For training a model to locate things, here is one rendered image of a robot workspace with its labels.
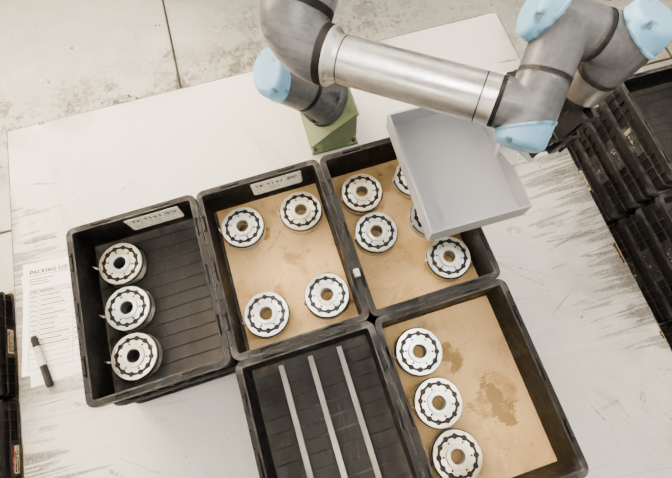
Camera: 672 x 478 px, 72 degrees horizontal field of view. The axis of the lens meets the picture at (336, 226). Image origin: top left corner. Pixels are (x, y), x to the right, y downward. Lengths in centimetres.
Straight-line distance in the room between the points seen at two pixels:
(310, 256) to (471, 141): 45
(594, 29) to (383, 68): 28
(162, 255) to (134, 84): 152
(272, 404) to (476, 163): 68
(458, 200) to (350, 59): 38
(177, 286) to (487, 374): 74
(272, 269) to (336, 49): 58
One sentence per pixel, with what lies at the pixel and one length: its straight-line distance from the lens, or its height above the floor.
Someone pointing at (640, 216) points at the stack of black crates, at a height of 37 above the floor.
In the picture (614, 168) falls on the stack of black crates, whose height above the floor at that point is 37.
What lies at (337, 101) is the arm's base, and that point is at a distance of 128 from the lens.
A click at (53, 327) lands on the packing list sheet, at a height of 70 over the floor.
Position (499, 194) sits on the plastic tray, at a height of 105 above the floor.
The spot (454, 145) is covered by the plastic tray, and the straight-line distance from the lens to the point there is 101.
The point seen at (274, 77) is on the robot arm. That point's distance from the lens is 116.
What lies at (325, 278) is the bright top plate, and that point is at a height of 86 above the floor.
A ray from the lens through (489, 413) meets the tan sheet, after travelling 112.
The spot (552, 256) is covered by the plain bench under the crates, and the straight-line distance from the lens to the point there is 137.
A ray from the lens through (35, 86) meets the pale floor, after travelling 283.
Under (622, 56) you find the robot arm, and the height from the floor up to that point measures 138.
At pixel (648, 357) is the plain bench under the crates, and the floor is 70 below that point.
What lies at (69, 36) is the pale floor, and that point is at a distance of 295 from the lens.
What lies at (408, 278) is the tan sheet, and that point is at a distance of 111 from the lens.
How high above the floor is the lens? 191
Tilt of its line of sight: 70 degrees down
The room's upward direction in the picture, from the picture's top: 3 degrees counter-clockwise
